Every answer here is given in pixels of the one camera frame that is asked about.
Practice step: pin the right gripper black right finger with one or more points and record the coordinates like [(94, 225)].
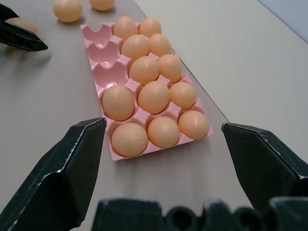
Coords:
[(264, 163)]

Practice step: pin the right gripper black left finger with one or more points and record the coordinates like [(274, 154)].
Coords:
[(53, 183)]

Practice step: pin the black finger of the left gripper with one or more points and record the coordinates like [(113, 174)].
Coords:
[(21, 38), (6, 12)]

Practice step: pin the tan egg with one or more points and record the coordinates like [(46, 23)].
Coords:
[(154, 97), (118, 102), (193, 125), (68, 10), (183, 95), (125, 27), (101, 4), (144, 71), (170, 68), (135, 47), (163, 132), (25, 24), (150, 26), (159, 44), (130, 139)]

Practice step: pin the pink plastic egg tray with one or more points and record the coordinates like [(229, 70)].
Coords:
[(103, 54)]

